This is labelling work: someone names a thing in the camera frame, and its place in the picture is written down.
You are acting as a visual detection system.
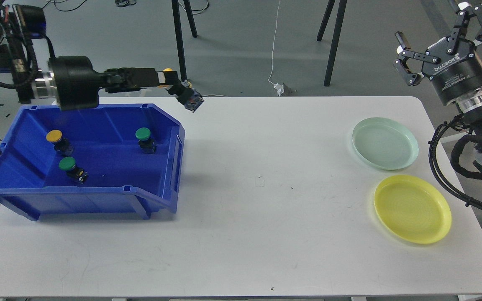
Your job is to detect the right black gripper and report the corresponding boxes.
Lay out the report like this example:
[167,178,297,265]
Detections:
[394,2,482,106]

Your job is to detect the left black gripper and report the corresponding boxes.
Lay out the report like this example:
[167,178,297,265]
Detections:
[48,56,188,111]

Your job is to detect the green push button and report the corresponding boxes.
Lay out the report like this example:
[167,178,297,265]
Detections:
[59,156,88,184]
[135,127,156,154]

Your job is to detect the yellow push button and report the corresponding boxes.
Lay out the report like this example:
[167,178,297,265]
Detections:
[46,130,74,157]
[163,68,204,112]

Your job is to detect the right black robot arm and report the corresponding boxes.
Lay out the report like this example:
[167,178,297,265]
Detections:
[393,0,482,210]

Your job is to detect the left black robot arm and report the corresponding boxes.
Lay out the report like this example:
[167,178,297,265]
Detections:
[0,0,203,154]

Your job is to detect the pale green plate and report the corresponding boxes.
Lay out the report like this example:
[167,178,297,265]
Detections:
[351,117,419,170]

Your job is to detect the yellow plate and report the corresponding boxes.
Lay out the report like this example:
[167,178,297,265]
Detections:
[373,175,453,245]

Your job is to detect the black stand legs left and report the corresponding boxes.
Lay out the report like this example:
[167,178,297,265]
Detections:
[171,0,198,82]

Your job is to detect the black stand legs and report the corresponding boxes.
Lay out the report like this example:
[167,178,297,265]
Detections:
[316,0,348,87]
[171,0,198,82]

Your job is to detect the blue plastic bin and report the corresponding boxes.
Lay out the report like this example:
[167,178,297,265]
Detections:
[0,104,185,221]

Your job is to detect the black stand legs right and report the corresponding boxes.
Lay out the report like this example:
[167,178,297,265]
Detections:
[316,0,348,87]

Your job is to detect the white cable with plug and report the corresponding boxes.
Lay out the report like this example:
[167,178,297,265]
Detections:
[267,0,297,97]

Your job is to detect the black floor cable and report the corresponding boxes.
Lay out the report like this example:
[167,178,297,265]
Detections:
[42,0,87,13]

